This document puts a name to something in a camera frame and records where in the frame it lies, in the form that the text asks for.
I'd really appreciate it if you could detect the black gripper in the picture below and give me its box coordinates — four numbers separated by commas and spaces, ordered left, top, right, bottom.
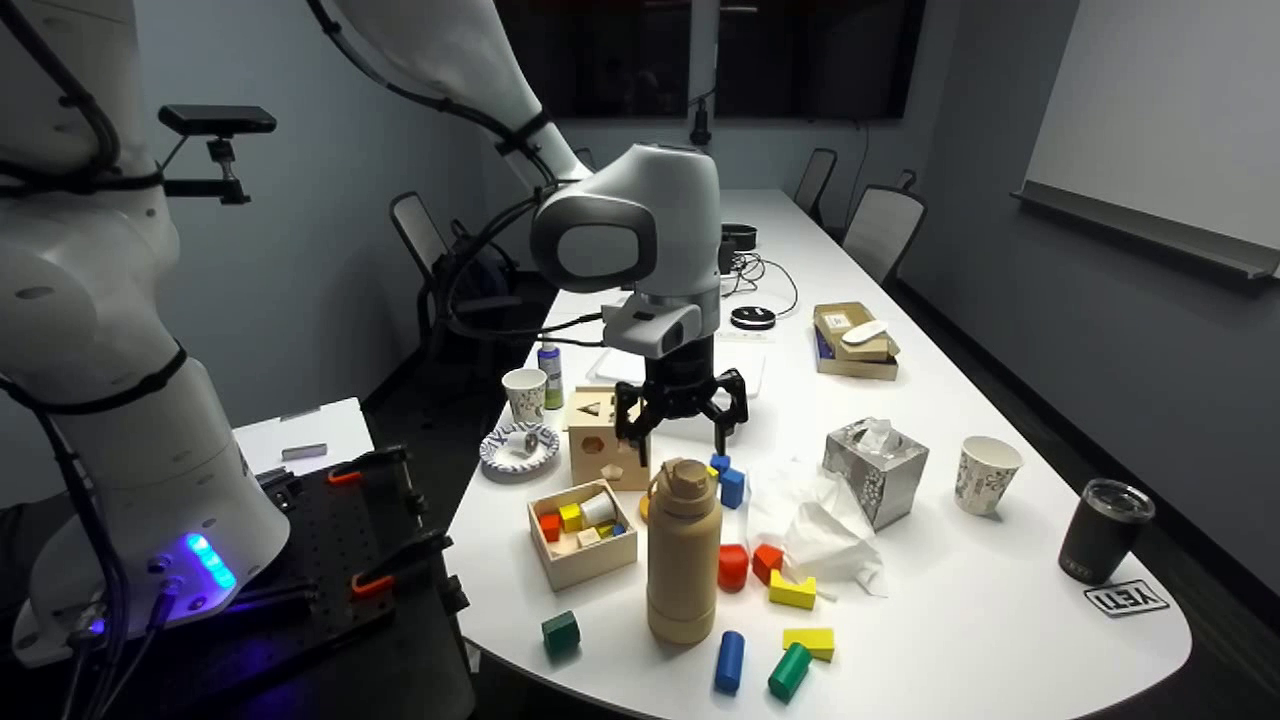
609, 331, 752, 464

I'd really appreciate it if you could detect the peach bottle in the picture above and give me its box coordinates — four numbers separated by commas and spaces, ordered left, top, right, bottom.
642, 457, 722, 652

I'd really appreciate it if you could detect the white plastic storage box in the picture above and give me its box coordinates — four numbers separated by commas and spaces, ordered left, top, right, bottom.
584, 340, 752, 467

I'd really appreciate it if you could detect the wooden shape sorter box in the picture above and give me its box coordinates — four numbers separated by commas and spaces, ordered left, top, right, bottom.
560, 385, 652, 498

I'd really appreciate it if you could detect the purple spray bottle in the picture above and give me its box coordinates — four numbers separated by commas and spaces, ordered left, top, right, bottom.
533, 340, 569, 418

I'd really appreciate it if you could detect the tan cardboard box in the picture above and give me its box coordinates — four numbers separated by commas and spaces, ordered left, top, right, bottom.
813, 300, 904, 382

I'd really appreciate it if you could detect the grey marble tissue box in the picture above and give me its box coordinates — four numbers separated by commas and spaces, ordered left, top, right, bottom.
818, 418, 931, 533

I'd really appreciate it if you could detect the patterned paper cup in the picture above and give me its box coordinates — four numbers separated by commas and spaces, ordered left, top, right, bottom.
953, 432, 1029, 519
498, 363, 550, 432

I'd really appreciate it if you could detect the wooden block tray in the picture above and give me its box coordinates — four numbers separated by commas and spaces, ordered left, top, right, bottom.
525, 477, 642, 595

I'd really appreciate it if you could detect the crumpled white tissue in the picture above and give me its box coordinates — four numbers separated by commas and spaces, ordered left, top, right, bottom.
741, 457, 891, 599

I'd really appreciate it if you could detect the white oval object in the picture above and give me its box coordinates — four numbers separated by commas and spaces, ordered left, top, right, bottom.
839, 318, 891, 352

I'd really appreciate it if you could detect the black office chair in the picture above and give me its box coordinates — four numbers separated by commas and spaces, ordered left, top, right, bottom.
425, 238, 554, 369

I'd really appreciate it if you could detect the green block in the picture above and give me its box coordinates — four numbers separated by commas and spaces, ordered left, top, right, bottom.
764, 644, 817, 709
538, 607, 584, 665

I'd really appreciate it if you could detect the blue cylinder block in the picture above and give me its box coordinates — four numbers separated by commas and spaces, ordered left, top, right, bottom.
710, 627, 746, 700

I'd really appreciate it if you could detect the grey conference chair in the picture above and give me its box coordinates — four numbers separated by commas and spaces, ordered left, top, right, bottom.
839, 179, 931, 288
792, 145, 844, 222
389, 189, 456, 286

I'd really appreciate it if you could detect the dark window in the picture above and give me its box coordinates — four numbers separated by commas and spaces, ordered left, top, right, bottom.
492, 0, 931, 129

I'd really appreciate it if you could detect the black robot cart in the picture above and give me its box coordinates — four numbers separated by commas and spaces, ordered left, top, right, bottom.
250, 446, 475, 720

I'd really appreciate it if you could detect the white sheet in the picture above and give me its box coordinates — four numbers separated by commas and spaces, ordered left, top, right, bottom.
232, 395, 375, 482

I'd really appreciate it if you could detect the black tumbler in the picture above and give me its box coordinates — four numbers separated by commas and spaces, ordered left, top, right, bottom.
1055, 477, 1160, 587

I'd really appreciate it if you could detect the black white label sticker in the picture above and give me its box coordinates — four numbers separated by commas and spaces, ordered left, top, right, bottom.
1081, 582, 1175, 619

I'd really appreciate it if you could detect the whiteboard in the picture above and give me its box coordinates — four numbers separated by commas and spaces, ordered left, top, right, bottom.
1017, 0, 1280, 288

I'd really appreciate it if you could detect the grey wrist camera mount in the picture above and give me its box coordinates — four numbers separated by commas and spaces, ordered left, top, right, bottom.
599, 296, 706, 359

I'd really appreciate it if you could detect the black clamp orange handle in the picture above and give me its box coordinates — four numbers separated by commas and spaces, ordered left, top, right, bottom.
349, 558, 463, 616
321, 450, 425, 517

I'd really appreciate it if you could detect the black camera on stand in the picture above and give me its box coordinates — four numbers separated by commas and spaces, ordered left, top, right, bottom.
155, 100, 280, 212

